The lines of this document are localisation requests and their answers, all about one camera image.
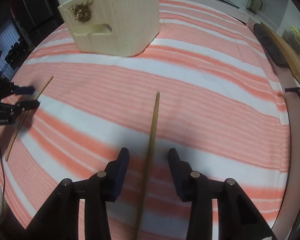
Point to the green glass jug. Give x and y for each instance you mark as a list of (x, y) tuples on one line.
[(254, 6)]

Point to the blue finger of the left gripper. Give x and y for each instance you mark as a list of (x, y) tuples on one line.
[(22, 90), (18, 107)]

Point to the metal spoon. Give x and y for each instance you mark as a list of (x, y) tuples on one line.
[(100, 28)]

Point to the wooden cutting board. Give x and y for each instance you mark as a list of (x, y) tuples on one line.
[(289, 54)]

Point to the cream utensil holder box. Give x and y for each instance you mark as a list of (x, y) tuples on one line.
[(134, 23)]

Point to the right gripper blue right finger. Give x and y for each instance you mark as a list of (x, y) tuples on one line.
[(238, 217)]

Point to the yellow snack bag basket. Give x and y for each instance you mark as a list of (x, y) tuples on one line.
[(292, 37)]

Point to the pink striped table cloth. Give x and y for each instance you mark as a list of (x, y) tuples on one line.
[(221, 108)]

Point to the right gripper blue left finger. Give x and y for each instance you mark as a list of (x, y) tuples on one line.
[(58, 218)]

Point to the black refrigerator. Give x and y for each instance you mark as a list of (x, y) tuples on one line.
[(35, 20)]

